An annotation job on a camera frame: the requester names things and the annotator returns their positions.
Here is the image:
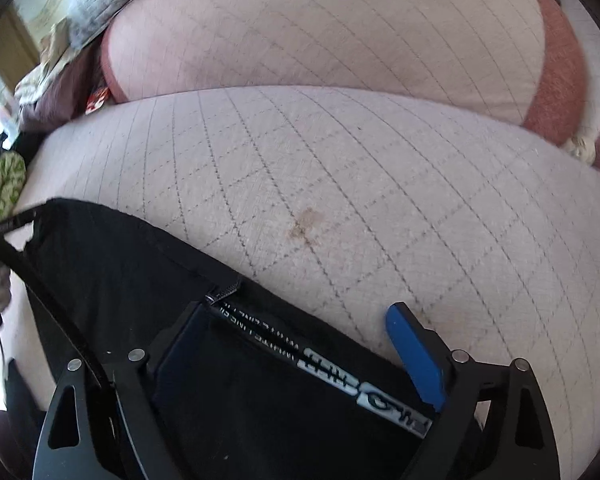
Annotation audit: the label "red white small packet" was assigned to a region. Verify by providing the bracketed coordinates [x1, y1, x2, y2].
[85, 87, 111, 115]

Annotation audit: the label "green patterned folded blanket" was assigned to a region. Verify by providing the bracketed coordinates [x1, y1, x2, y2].
[0, 151, 27, 221]

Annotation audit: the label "pink quilted bed mattress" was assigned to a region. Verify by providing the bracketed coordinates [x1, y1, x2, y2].
[20, 87, 600, 479]

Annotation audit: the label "pink checked bolster pillow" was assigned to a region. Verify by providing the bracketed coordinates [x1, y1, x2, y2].
[102, 0, 586, 144]

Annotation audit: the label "maroon folded cloth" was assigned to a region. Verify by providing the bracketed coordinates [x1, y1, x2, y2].
[18, 36, 106, 133]

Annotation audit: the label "black pants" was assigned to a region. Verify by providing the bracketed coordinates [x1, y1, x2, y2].
[0, 200, 438, 479]

